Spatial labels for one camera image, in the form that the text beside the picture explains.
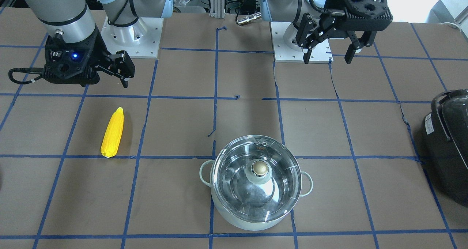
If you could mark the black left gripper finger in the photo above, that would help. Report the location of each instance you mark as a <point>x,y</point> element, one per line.
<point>366,40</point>
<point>307,36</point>

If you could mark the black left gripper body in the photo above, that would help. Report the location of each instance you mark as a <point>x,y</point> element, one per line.
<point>326,0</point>

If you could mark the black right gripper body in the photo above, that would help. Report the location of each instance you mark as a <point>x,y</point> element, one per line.
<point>98,51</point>

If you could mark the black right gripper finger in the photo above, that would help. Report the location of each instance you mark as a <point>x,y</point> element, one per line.
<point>119,65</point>

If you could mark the yellow corn cob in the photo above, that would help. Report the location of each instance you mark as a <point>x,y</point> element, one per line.
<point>113,134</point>

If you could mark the glass pot lid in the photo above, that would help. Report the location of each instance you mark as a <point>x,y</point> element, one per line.
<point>256,177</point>

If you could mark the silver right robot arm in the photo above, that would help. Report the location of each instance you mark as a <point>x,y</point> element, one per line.
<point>72,21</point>

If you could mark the pale green cooking pot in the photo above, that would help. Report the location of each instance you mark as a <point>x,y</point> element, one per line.
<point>256,190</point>

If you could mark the dark brown rice cooker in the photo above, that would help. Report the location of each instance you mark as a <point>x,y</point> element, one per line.
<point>446,138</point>

